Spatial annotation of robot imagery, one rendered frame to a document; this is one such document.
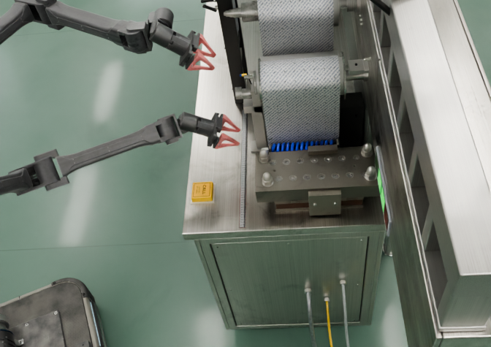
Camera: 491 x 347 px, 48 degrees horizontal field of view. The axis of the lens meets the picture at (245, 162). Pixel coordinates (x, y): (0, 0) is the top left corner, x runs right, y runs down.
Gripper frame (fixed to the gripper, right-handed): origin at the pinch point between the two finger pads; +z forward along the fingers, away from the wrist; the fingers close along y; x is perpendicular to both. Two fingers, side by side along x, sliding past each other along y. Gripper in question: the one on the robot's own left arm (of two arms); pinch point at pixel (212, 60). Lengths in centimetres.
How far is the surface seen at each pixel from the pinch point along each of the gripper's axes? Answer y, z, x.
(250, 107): -0.8, 20.6, -10.3
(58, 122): -112, -13, -186
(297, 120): 6.3, 32.4, -0.5
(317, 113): 6.3, 35.7, 5.3
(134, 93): -134, 23, -156
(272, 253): 32, 49, -38
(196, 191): 16.8, 18.6, -39.6
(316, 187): 25.5, 42.6, -5.6
